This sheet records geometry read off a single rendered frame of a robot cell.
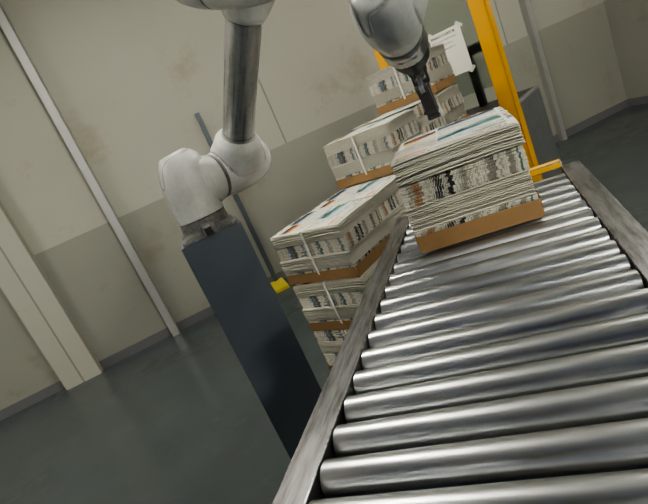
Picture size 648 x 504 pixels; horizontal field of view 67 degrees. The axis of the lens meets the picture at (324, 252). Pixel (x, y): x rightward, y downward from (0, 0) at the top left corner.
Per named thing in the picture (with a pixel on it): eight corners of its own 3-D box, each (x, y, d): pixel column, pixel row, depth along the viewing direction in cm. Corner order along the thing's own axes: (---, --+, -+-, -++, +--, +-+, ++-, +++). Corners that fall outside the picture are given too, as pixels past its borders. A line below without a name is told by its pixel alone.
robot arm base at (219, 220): (183, 249, 145) (174, 233, 144) (184, 240, 166) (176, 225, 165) (239, 223, 148) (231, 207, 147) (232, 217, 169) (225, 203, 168)
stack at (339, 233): (342, 401, 222) (266, 238, 201) (439, 278, 305) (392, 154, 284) (415, 407, 196) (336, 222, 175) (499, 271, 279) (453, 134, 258)
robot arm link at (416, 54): (380, 66, 88) (390, 79, 94) (428, 44, 85) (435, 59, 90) (368, 22, 90) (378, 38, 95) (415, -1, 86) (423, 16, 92)
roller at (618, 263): (380, 331, 101) (371, 311, 99) (635, 272, 83) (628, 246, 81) (376, 345, 96) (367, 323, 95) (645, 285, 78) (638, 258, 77)
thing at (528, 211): (423, 233, 131) (417, 218, 130) (534, 197, 121) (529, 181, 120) (420, 254, 116) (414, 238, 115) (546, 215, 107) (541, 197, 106)
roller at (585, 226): (393, 290, 118) (386, 272, 117) (607, 234, 100) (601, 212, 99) (390, 299, 114) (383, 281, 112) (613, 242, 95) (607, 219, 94)
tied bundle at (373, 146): (338, 190, 241) (320, 147, 235) (367, 171, 262) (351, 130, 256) (402, 172, 216) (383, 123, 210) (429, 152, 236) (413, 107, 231)
